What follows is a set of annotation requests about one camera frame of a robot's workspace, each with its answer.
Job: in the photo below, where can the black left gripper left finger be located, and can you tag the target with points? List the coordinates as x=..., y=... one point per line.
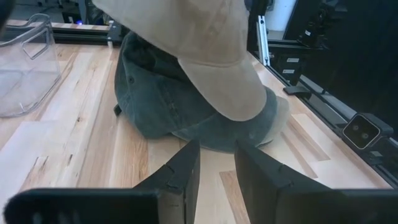
x=161, y=199

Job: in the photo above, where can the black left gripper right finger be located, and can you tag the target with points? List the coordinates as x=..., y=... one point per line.
x=280, y=193

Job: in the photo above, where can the dark baseball cap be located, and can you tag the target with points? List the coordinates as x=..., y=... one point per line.
x=149, y=93

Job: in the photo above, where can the clear plastic hat stand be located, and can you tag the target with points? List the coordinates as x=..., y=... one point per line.
x=28, y=77

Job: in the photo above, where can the black edge clip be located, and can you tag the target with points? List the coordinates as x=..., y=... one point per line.
x=297, y=90

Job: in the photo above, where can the black box with white labels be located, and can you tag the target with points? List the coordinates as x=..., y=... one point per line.
x=281, y=67

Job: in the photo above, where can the black device with white sticker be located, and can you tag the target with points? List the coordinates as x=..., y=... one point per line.
x=314, y=34

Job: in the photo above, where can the white panel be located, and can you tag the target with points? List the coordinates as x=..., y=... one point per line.
x=280, y=15

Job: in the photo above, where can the black boxy camera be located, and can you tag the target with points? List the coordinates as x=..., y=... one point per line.
x=362, y=132

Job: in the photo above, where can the silver aluminium rail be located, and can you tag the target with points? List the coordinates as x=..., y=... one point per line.
x=335, y=105

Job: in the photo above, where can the silver aluminium post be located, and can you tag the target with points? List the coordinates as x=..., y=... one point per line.
x=262, y=43

